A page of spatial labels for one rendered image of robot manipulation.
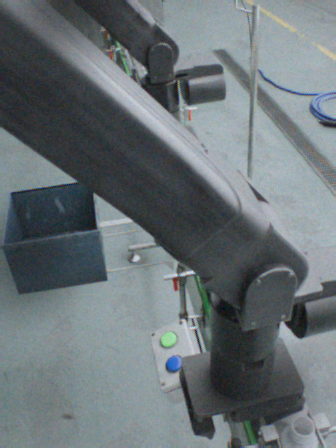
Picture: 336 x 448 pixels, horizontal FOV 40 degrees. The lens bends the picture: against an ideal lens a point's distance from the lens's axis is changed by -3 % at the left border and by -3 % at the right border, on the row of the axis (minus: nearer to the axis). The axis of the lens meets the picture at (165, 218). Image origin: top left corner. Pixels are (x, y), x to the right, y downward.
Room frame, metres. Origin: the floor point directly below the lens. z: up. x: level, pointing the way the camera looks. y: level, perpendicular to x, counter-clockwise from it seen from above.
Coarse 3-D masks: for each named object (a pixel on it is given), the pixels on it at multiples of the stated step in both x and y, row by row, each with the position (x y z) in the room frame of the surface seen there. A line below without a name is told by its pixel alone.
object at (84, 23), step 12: (48, 0) 5.39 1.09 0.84; (60, 0) 5.42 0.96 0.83; (144, 0) 5.54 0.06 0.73; (156, 0) 5.56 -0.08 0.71; (60, 12) 5.42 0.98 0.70; (72, 12) 5.43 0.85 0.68; (84, 12) 5.45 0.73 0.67; (156, 12) 5.56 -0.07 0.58; (72, 24) 5.43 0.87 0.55; (84, 24) 5.45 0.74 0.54; (96, 24) 5.47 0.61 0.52; (96, 36) 5.47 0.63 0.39
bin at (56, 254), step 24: (24, 192) 1.44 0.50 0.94; (48, 192) 1.46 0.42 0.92; (72, 192) 1.47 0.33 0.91; (24, 216) 1.44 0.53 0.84; (48, 216) 1.45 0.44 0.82; (72, 216) 1.46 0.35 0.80; (96, 216) 1.25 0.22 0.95; (24, 240) 1.42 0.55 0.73; (48, 240) 1.15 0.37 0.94; (72, 240) 1.17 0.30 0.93; (96, 240) 1.18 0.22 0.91; (24, 264) 1.14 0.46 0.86; (48, 264) 1.15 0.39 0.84; (72, 264) 1.16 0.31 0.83; (96, 264) 1.17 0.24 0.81; (168, 264) 1.26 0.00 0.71; (24, 288) 1.14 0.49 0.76; (48, 288) 1.15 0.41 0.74
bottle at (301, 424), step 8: (304, 416) 0.38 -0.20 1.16; (296, 424) 0.38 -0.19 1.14; (304, 424) 0.38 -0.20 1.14; (312, 424) 0.37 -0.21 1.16; (288, 432) 0.37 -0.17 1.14; (296, 432) 0.36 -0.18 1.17; (304, 432) 0.39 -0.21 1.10; (312, 432) 0.35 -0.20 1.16; (280, 440) 0.37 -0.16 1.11; (288, 440) 0.36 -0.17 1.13; (296, 440) 0.35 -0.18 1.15; (304, 440) 0.35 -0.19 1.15; (312, 440) 0.35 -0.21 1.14
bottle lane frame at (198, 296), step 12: (120, 48) 2.89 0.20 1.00; (120, 60) 2.86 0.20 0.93; (192, 276) 0.94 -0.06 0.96; (192, 288) 0.94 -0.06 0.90; (192, 300) 0.95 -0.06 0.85; (204, 300) 0.81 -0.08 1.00; (204, 324) 0.80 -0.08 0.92; (204, 336) 0.80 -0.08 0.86; (228, 420) 0.57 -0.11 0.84; (240, 432) 0.49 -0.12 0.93; (252, 432) 0.45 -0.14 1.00
